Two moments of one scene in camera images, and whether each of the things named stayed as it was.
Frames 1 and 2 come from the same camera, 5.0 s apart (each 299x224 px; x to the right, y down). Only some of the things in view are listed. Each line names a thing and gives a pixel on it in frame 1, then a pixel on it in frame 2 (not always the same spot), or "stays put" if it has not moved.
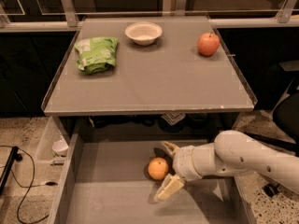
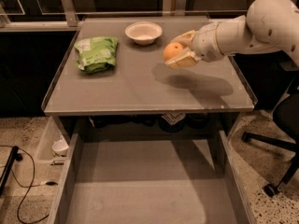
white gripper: [183, 162] → [206, 44]
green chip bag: [96, 55] stays put
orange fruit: [158, 168] → [172, 49]
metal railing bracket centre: [181, 0] stays put
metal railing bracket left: [68, 6] stays put
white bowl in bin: [60, 147] stays put
